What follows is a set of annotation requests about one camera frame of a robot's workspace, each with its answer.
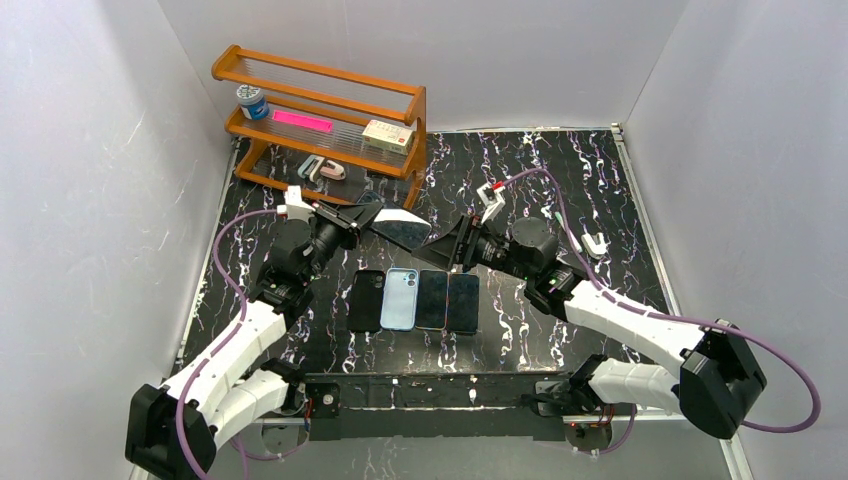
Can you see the white green marker pen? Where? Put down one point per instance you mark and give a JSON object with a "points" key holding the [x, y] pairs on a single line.
{"points": [[573, 241]]}

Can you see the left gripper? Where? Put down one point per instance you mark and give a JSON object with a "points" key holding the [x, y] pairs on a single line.
{"points": [[350, 225]]}

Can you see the blue white round jar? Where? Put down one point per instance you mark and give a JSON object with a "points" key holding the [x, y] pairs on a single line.
{"points": [[252, 102]]}

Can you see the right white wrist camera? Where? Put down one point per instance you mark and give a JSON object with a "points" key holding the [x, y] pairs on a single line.
{"points": [[492, 198]]}

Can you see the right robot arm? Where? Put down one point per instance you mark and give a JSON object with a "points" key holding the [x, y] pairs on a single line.
{"points": [[708, 374]]}

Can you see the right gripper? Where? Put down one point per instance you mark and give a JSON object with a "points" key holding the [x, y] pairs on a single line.
{"points": [[464, 240]]}

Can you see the orange wooden shelf rack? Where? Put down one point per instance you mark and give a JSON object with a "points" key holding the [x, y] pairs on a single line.
{"points": [[350, 100]]}

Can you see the light blue phone case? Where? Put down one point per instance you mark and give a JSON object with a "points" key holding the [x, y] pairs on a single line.
{"points": [[399, 299]]}

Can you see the pink flat card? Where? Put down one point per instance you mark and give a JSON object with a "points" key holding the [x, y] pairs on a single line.
{"points": [[303, 121]]}

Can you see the cream cardboard box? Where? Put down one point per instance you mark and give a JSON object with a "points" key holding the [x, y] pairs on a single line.
{"points": [[389, 137]]}

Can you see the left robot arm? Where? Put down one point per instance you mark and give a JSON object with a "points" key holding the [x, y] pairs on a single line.
{"points": [[176, 429]]}

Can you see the white small clip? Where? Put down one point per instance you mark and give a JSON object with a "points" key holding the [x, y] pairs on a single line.
{"points": [[595, 245]]}

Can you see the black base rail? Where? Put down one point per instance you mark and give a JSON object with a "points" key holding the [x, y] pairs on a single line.
{"points": [[429, 405]]}

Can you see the phone with black screen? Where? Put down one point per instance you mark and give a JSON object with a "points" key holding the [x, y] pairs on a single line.
{"points": [[431, 306]]}

